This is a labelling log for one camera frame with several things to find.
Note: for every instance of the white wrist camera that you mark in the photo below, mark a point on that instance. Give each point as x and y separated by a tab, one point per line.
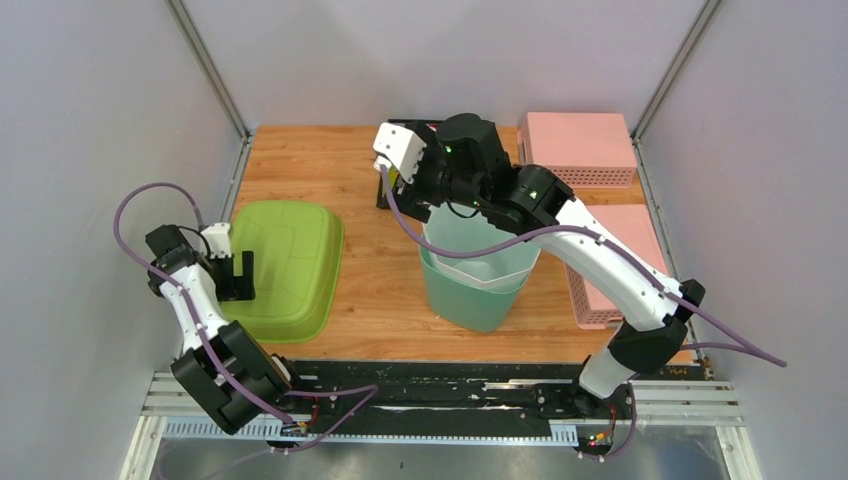
399	148
217	240

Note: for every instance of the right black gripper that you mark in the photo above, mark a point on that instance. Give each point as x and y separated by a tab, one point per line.
406	196

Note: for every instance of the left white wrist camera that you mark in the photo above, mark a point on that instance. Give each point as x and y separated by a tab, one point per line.
217	240

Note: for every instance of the large green plastic container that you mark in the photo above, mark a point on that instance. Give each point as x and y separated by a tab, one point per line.
298	248

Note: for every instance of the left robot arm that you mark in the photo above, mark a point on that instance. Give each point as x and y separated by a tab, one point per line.
222	367

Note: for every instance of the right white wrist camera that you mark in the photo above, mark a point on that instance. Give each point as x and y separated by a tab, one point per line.
399	148

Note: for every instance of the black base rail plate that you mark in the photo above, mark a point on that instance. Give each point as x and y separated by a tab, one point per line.
444	399

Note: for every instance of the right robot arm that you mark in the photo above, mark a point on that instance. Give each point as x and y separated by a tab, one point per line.
461	161

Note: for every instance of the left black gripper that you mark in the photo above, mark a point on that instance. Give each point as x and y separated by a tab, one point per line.
236	288

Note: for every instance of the green bin with white liner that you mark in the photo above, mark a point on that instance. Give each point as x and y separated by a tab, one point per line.
476	293

